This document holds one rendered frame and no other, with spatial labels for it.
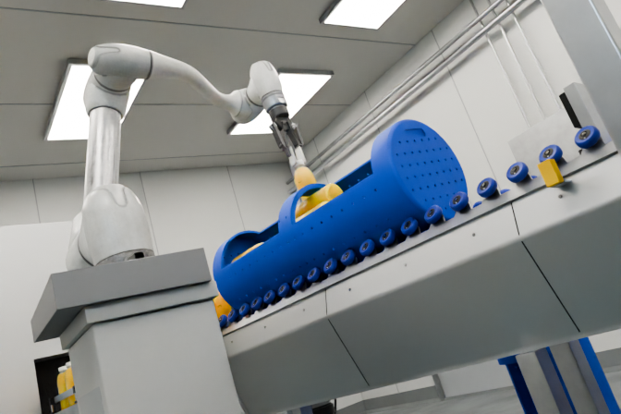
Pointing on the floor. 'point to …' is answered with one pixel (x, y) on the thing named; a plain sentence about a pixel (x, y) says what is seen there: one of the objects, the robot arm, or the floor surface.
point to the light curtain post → (580, 26)
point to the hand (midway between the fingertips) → (296, 156)
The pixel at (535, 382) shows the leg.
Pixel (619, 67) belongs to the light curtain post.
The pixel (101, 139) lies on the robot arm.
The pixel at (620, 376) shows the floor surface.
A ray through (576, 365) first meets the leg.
